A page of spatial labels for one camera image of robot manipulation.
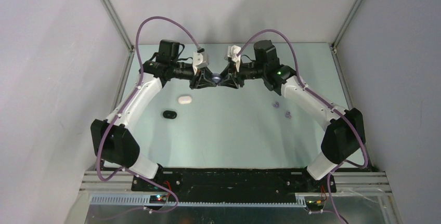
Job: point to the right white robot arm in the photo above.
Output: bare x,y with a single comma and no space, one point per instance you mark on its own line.
344,129

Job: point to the grey slotted cable duct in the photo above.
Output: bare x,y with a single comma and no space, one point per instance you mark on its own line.
143,200

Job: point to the controller circuit board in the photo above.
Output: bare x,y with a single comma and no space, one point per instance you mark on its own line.
315,206
158,199

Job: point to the aluminium frame post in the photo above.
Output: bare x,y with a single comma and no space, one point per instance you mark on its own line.
347,21
116,21

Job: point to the left aluminium frame post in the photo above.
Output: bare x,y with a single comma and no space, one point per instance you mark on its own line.
116,21

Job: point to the left controller circuit board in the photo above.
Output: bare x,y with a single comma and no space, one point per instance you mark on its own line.
158,199

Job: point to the white earbud charging case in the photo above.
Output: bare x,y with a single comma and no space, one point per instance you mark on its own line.
185,100

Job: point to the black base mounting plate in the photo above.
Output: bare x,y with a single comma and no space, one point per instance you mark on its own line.
237,185

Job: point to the right aluminium frame post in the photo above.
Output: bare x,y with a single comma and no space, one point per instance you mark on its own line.
347,21

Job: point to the right controller circuit board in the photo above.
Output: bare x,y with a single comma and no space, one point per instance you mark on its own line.
315,206

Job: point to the purple earbud charging case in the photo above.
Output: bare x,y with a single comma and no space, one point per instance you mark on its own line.
216,78

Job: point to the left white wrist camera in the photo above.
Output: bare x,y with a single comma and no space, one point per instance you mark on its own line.
199,60

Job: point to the black earbud charging case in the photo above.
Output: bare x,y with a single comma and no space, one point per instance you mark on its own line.
169,114

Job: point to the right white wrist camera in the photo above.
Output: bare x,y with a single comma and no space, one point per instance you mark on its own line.
233,54

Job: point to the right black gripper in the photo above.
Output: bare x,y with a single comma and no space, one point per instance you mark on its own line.
228,73

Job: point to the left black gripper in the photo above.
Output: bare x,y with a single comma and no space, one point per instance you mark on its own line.
195,83

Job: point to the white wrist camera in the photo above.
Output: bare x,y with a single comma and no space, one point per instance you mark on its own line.
233,54
199,60

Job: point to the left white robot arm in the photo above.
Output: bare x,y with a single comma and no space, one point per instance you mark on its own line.
112,137

